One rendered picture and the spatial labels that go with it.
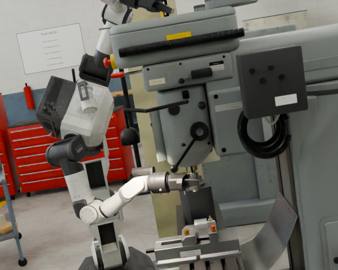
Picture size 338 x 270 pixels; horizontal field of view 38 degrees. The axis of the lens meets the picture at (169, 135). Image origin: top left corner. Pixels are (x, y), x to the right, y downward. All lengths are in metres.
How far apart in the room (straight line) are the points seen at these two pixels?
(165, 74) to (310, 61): 0.53
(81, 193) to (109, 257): 0.73
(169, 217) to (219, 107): 2.16
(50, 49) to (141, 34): 9.45
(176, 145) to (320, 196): 0.57
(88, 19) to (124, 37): 9.27
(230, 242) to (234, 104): 0.57
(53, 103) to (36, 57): 9.07
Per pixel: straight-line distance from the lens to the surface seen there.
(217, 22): 1.83
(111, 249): 2.80
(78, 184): 2.17
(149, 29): 1.83
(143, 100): 3.70
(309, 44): 1.91
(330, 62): 1.94
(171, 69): 1.84
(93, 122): 2.21
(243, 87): 1.61
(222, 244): 2.06
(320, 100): 1.88
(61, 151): 2.16
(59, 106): 2.25
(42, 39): 11.28
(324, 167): 1.91
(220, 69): 1.84
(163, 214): 3.91
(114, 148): 6.59
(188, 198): 2.35
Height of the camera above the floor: 1.81
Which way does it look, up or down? 11 degrees down
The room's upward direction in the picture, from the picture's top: 10 degrees counter-clockwise
